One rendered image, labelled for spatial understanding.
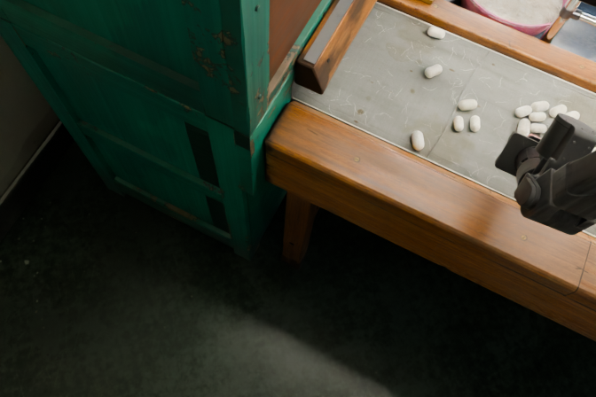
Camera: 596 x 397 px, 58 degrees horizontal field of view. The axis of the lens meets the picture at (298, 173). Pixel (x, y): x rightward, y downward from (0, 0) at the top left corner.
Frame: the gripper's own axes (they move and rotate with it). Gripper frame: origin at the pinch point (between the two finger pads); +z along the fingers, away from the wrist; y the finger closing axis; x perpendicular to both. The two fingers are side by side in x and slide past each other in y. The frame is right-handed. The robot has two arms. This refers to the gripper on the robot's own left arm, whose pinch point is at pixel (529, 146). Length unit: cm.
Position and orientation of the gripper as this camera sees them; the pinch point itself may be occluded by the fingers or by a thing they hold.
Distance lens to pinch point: 102.5
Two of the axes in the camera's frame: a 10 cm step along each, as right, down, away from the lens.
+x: -3.4, 8.3, 4.4
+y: -8.9, -4.3, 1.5
